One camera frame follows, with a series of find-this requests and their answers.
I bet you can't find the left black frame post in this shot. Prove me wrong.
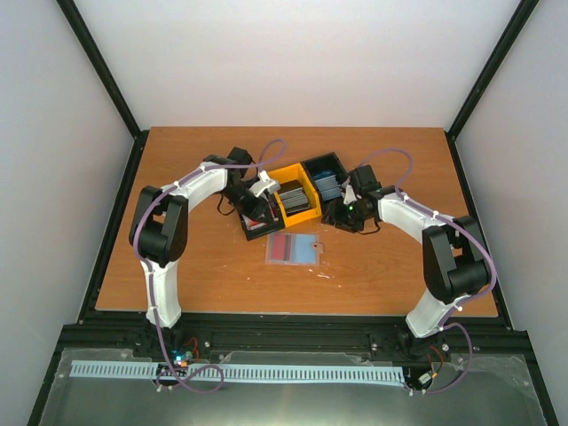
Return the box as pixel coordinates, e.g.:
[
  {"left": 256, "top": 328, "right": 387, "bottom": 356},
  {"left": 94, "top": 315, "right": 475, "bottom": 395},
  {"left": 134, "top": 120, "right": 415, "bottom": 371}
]
[{"left": 56, "top": 0, "right": 150, "bottom": 141}]

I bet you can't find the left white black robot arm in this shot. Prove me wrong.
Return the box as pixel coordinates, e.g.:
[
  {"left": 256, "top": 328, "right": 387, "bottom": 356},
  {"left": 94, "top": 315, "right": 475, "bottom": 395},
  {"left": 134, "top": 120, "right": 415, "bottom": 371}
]
[{"left": 129, "top": 147, "right": 280, "bottom": 358}]

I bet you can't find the white red card stack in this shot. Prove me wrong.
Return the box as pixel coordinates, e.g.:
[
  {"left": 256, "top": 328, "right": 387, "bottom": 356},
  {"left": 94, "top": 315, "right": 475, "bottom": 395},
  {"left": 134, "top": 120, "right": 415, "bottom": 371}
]
[{"left": 248, "top": 210, "right": 279, "bottom": 230}]

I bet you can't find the black card stack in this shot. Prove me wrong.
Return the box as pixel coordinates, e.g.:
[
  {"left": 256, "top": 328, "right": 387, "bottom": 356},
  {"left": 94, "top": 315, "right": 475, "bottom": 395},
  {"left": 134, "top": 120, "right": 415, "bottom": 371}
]
[{"left": 278, "top": 180, "right": 311, "bottom": 215}]

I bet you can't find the pink leather card holder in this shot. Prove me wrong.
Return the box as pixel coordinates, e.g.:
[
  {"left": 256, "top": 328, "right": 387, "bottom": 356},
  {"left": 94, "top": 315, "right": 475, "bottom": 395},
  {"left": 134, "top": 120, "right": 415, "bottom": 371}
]
[{"left": 265, "top": 233, "right": 324, "bottom": 265}]

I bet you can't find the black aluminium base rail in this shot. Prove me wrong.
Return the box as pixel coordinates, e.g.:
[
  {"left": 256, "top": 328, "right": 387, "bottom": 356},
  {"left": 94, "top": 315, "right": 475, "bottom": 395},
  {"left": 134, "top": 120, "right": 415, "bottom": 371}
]
[{"left": 54, "top": 312, "right": 536, "bottom": 366}]

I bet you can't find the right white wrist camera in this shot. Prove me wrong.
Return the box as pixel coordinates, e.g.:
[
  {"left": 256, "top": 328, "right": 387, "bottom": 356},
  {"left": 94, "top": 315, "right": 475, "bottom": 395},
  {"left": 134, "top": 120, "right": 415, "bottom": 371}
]
[{"left": 342, "top": 178, "right": 358, "bottom": 205}]

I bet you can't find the black frame post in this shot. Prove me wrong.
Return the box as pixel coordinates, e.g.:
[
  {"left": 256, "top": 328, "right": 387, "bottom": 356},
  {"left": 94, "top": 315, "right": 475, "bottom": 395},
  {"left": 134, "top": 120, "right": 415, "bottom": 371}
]
[
  {"left": 56, "top": 0, "right": 150, "bottom": 141},
  {"left": 446, "top": 0, "right": 540, "bottom": 138}
]

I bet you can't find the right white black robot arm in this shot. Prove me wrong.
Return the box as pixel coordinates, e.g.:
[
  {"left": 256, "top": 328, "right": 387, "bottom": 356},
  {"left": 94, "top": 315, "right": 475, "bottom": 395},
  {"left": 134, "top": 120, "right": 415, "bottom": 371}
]
[{"left": 322, "top": 164, "right": 496, "bottom": 357}]

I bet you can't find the light blue slotted cable duct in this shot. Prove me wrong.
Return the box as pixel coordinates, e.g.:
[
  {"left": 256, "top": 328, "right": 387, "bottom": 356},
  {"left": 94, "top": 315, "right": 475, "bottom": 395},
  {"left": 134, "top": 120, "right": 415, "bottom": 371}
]
[{"left": 69, "top": 360, "right": 405, "bottom": 386}]

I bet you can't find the blue card stack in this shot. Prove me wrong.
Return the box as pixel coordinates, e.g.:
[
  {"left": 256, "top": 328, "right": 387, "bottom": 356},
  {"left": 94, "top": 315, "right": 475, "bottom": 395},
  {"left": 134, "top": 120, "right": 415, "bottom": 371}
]
[{"left": 312, "top": 170, "right": 344, "bottom": 202}]

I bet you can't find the right connector with wires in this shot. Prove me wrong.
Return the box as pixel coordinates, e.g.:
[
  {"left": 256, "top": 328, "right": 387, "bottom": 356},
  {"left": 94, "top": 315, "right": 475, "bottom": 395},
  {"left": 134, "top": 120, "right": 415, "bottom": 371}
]
[{"left": 418, "top": 345, "right": 445, "bottom": 391}]

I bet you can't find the black card bin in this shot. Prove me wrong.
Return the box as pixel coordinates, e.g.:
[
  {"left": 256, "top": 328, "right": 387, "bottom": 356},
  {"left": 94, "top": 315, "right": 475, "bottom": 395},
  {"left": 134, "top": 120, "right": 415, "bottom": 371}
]
[
  {"left": 236, "top": 181, "right": 284, "bottom": 241},
  {"left": 301, "top": 152, "right": 348, "bottom": 209}
]

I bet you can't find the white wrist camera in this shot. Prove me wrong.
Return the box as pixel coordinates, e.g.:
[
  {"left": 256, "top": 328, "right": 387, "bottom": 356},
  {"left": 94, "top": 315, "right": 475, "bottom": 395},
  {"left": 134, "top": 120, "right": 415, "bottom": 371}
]
[
  {"left": 249, "top": 170, "right": 280, "bottom": 198},
  {"left": 342, "top": 178, "right": 358, "bottom": 205}
]

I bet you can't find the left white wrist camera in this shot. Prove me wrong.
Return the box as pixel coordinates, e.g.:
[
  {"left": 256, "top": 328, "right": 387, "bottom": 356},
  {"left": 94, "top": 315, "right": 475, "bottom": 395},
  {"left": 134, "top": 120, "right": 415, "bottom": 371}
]
[{"left": 249, "top": 170, "right": 280, "bottom": 198}]

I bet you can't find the left controller board with wires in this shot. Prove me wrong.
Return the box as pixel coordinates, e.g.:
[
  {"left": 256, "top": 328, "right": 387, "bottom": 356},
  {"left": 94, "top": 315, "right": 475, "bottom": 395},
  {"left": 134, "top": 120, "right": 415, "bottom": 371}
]
[{"left": 172, "top": 337, "right": 200, "bottom": 367}]

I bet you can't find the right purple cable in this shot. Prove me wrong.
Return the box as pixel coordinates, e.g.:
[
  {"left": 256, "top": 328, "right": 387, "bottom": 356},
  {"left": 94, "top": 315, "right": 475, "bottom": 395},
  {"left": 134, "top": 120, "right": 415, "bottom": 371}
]
[{"left": 354, "top": 148, "right": 499, "bottom": 395}]

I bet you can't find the right black frame post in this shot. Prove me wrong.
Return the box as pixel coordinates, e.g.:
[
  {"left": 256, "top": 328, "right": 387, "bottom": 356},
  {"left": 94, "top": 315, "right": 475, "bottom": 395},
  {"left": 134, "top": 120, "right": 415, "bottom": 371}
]
[{"left": 446, "top": 0, "right": 540, "bottom": 138}]

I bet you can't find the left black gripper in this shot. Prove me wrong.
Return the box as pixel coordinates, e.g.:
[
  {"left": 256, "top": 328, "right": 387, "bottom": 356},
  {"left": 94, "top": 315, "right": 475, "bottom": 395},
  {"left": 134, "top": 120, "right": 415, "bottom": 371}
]
[{"left": 220, "top": 184, "right": 273, "bottom": 225}]

